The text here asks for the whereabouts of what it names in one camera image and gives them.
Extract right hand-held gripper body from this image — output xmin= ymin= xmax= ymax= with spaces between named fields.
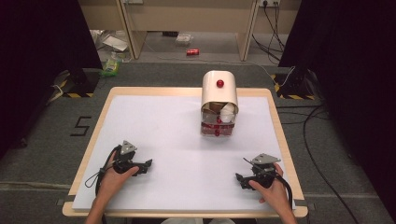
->
xmin=242 ymin=152 xmax=282 ymax=189

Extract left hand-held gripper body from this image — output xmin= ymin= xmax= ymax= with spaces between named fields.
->
xmin=111 ymin=140 xmax=148 ymax=177

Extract white drawer cabinet red knobs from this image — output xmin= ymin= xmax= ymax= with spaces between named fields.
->
xmin=200 ymin=70 xmax=240 ymax=138

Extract person's right hand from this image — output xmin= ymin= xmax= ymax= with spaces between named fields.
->
xmin=247 ymin=162 xmax=290 ymax=217

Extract person's left hand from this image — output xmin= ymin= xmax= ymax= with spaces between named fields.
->
xmin=94 ymin=151 xmax=140 ymax=203

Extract white table mat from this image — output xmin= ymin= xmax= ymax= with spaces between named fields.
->
xmin=71 ymin=94 xmax=296 ymax=213

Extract crumpled white paper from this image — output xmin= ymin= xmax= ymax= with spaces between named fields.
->
xmin=219 ymin=103 xmax=237 ymax=123

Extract wooden table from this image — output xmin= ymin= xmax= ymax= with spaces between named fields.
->
xmin=62 ymin=86 xmax=309 ymax=219

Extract black stand base hazard tape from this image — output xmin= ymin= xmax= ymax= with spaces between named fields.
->
xmin=270 ymin=66 xmax=317 ymax=101
xmin=54 ymin=68 xmax=101 ymax=99

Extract green packet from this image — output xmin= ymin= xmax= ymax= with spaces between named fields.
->
xmin=99 ymin=58 xmax=121 ymax=77

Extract white crumpled packaging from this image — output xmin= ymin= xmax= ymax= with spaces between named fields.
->
xmin=90 ymin=29 xmax=130 ymax=53

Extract black curtain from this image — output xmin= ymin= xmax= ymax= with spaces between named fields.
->
xmin=277 ymin=0 xmax=396 ymax=216
xmin=0 ymin=0 xmax=104 ymax=160

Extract clear plastic bag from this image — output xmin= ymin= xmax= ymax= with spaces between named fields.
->
xmin=174 ymin=33 xmax=194 ymax=48

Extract beige wooden desk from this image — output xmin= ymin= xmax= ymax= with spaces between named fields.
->
xmin=78 ymin=0 xmax=303 ymax=63

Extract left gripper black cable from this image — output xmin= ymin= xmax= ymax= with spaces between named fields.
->
xmin=84 ymin=145 xmax=123 ymax=198

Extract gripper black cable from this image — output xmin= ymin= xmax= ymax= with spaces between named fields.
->
xmin=274 ymin=171 xmax=294 ymax=210
xmin=84 ymin=145 xmax=123 ymax=198

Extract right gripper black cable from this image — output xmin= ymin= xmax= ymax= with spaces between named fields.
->
xmin=274 ymin=171 xmax=294 ymax=210

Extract black floor cables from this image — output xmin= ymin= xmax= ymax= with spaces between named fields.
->
xmin=250 ymin=2 xmax=362 ymax=224

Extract white floor cable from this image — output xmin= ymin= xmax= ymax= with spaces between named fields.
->
xmin=143 ymin=39 xmax=296 ymax=88

